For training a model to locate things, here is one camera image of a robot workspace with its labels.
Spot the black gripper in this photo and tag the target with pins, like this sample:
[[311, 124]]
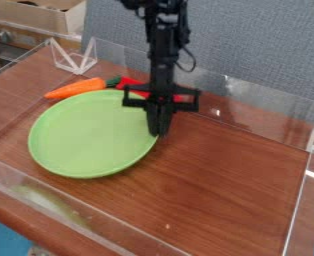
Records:
[[160, 98]]

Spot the green round plate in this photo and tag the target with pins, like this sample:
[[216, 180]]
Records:
[[88, 136]]

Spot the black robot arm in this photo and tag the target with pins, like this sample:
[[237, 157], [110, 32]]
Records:
[[166, 35]]

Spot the orange toy carrot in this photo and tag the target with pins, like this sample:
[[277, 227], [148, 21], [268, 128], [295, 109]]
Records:
[[81, 87]]

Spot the cardboard box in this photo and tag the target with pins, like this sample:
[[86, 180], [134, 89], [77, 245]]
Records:
[[53, 15]]

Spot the wooden shelf unit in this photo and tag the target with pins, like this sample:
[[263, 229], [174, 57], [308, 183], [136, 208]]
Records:
[[19, 40]]

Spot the clear acrylic enclosure wall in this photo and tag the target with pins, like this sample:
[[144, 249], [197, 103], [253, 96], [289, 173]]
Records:
[[220, 190]]

